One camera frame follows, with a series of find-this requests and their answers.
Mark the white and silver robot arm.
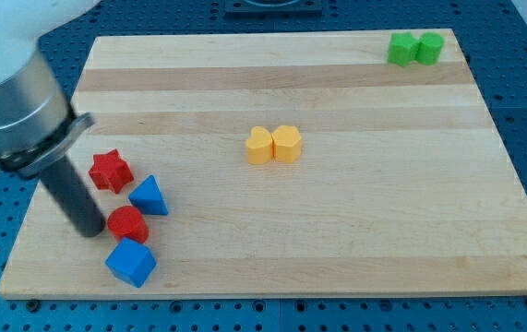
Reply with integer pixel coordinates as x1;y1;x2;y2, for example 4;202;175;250
0;0;98;178

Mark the blue triangle block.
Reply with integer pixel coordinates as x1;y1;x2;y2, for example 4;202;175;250
128;175;169;216

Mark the blue cube block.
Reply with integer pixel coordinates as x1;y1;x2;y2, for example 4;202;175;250
105;238;156;288

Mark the yellow heart block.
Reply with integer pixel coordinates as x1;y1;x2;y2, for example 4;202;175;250
246;126;273;165

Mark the yellow hexagon block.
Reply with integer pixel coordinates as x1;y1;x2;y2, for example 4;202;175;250
271;125;302;163

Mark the wooden board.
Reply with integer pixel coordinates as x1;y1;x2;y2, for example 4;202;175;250
0;29;527;300

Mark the red cylinder block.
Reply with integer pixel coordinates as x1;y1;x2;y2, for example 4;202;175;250
107;206;150;243

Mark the red star block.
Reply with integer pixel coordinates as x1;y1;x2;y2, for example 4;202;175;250
89;149;135;194

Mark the green star block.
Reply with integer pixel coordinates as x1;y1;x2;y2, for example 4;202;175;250
387;32;420;67

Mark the green cylinder block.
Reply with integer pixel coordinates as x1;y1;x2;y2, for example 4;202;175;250
415;32;445;65

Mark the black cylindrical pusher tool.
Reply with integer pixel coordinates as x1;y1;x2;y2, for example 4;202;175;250
40;157;105;237

